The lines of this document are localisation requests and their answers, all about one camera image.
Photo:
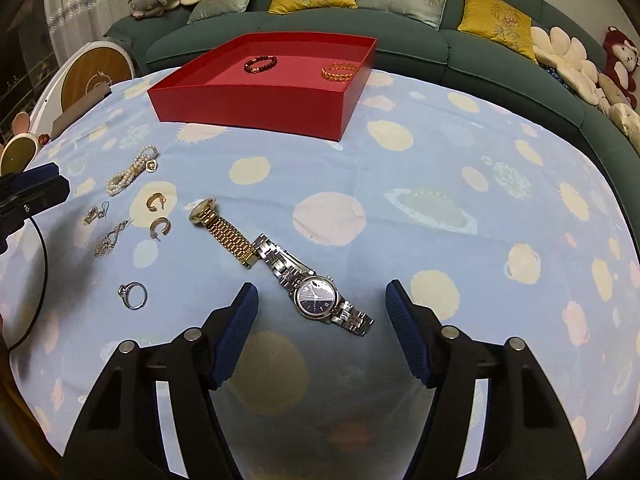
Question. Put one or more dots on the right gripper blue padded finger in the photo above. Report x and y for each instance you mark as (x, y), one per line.
(412, 343)
(233, 338)

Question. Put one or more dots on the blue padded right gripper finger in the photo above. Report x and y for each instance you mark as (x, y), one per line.
(36, 176)

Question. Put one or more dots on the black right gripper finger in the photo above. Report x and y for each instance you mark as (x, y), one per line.
(50, 194)

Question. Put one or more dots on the silver wristwatch dark dial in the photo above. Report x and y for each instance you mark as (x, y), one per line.
(315, 296)

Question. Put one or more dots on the gold wristwatch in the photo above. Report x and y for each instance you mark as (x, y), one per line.
(231, 239)

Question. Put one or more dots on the gold chain bangle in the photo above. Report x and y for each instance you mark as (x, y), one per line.
(339, 72)

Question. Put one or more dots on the small gold drop earring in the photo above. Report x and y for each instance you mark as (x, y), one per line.
(96, 213)

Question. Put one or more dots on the round white wood stool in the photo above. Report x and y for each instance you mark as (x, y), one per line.
(98, 62)

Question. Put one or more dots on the brown cardboard piece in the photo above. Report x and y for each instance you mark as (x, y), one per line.
(79, 109)

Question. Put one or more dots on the gold hoop earring upper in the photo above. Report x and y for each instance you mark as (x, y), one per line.
(156, 202)

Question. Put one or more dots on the gold hoop earring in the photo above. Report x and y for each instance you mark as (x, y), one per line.
(156, 202)
(159, 226)

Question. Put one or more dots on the gold hoop earring lower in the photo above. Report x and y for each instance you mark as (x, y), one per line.
(159, 226)

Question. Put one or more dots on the blue patterned tablecloth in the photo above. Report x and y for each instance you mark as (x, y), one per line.
(498, 225)

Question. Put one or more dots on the red shallow tray box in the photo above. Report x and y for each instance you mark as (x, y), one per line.
(269, 81)

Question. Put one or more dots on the dark green sofa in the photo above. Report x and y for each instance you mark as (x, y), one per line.
(441, 55)

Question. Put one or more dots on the cream satin cushion far right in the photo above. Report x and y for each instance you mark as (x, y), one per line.
(616, 108)

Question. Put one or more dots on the white flower plush cushion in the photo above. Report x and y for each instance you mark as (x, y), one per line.
(568, 57)

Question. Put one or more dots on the yellow embroidered cushion right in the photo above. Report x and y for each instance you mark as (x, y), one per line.
(499, 22)

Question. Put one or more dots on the red monkey plush toy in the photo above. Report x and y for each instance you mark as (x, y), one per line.
(622, 60)

